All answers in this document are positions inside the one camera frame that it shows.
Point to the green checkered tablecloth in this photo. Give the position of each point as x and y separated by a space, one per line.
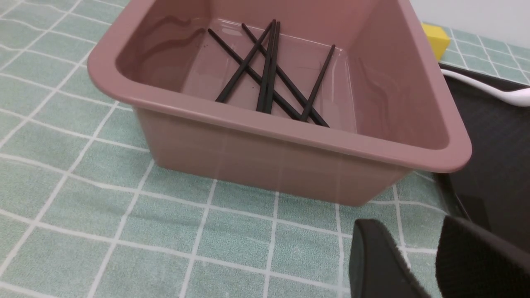
86 213

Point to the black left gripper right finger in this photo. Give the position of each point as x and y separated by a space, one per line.
474 263

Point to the black tray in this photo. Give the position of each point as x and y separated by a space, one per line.
493 189

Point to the black chopstick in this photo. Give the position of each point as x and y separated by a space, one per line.
263 85
309 105
227 90
290 82
284 105
272 70

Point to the white spoon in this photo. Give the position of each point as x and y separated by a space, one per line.
518 98

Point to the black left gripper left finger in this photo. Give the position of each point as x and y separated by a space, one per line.
377 269

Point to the yellow sponge block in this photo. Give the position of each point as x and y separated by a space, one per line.
438 39

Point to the pink plastic bin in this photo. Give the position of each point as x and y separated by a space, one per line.
383 108

